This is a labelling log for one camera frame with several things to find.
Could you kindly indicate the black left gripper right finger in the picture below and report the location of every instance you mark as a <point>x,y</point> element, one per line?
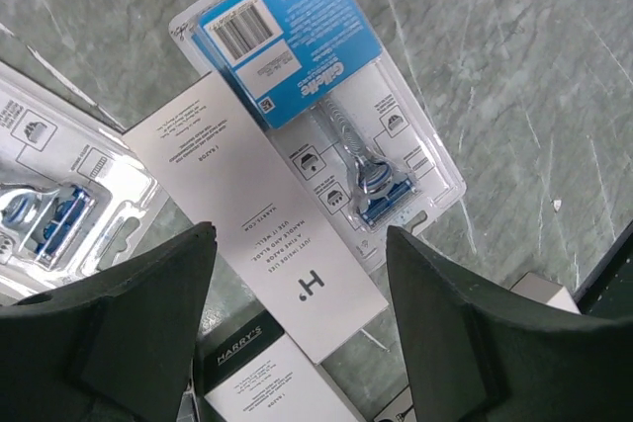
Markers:
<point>475,351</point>

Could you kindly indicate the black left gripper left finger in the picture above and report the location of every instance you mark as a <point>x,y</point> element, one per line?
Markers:
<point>116,346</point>

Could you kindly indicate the blue razor blister pack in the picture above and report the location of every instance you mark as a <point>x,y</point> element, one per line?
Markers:
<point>334,105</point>
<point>74,199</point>

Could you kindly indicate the white razor box bottom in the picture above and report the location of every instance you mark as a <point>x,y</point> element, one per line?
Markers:
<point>536,288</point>

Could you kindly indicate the black green razor box left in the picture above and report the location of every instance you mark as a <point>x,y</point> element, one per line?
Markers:
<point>400,409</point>

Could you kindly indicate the white razor box slanted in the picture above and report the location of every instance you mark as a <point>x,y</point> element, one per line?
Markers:
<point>258,373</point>

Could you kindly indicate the white razor box upright centre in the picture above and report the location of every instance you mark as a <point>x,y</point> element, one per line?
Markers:
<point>211,157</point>

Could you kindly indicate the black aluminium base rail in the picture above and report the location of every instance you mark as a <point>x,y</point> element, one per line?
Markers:
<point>607,291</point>

